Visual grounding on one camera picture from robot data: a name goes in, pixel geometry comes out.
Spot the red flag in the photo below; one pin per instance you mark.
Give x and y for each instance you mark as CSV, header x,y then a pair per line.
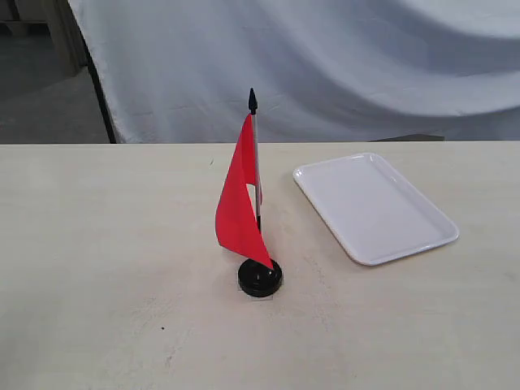
x,y
236,223

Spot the black round flag base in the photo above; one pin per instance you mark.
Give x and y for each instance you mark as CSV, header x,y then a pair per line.
x,y
258,280

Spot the white rectangular plastic tray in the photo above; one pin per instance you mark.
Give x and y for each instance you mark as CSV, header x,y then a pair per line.
x,y
372,210

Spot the white backdrop cloth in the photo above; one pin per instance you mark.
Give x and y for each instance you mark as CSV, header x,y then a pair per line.
x,y
182,71

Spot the black backdrop frame pole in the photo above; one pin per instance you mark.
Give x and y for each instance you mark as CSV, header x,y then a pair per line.
x,y
97,84

